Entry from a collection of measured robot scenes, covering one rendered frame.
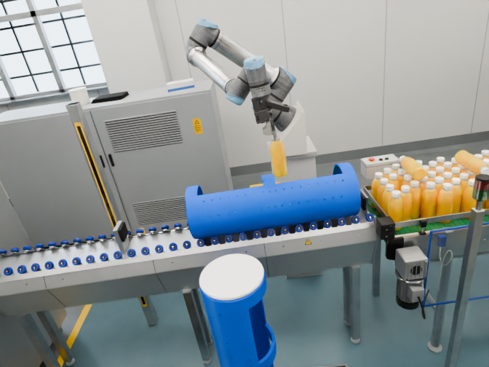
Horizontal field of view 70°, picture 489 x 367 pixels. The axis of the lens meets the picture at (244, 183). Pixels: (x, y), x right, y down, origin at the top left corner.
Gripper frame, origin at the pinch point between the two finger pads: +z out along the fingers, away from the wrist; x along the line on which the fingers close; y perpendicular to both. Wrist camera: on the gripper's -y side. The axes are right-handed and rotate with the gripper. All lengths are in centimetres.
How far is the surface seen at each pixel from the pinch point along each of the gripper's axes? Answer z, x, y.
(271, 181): 23.3, -1.1, 6.9
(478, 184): 33, 27, -78
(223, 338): 66, 53, 41
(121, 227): 30, 0, 92
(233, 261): 42, 34, 30
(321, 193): 32.6, 5.3, -16.1
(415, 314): 153, -23, -67
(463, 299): 98, 24, -73
